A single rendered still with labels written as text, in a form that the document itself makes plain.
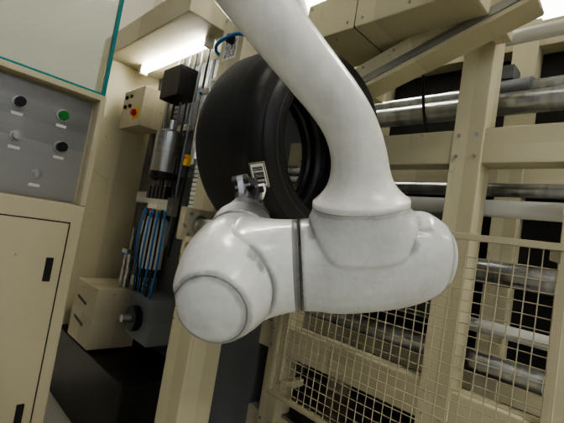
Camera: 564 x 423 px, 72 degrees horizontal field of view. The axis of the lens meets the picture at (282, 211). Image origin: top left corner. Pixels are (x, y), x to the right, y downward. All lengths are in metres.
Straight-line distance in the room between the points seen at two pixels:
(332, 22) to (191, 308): 1.29
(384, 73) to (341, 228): 1.13
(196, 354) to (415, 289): 1.01
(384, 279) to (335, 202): 0.09
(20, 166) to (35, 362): 0.60
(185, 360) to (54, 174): 0.72
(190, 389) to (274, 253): 1.03
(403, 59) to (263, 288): 1.18
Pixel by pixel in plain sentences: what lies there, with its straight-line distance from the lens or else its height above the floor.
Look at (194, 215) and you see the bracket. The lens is 1.19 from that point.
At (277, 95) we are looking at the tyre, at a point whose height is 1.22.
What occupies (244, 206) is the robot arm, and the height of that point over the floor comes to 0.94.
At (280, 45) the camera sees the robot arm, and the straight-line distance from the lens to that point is 0.38.
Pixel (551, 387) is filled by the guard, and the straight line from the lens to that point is 1.16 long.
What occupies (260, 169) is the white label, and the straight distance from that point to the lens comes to 0.88.
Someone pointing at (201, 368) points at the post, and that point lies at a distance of 1.37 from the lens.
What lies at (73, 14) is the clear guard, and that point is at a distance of 1.51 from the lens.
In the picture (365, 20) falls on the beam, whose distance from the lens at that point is 1.43.
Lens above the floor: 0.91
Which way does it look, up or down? 4 degrees up
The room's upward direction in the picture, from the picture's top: 9 degrees clockwise
